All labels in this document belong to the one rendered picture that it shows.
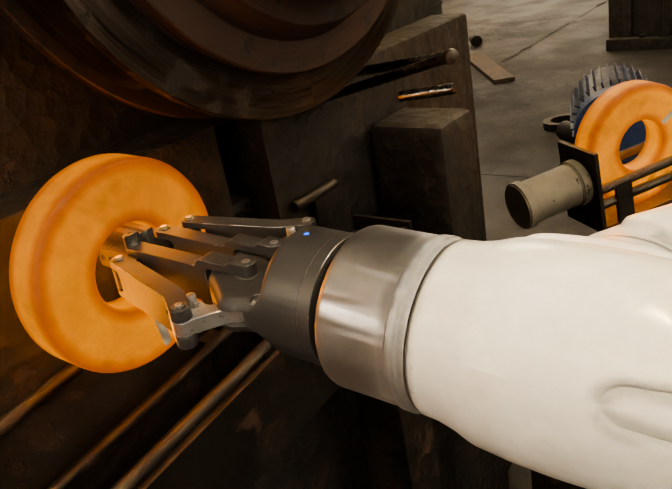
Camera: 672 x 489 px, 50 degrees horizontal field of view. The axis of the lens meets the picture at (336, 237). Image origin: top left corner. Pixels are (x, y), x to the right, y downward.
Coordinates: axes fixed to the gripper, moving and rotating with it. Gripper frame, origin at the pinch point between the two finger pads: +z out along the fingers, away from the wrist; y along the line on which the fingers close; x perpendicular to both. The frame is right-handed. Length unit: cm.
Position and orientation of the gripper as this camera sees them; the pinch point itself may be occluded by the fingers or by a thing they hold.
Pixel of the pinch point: (116, 242)
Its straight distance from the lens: 53.3
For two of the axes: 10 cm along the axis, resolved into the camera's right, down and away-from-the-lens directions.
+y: 5.7, -4.2, 7.0
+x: -1.3, -8.9, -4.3
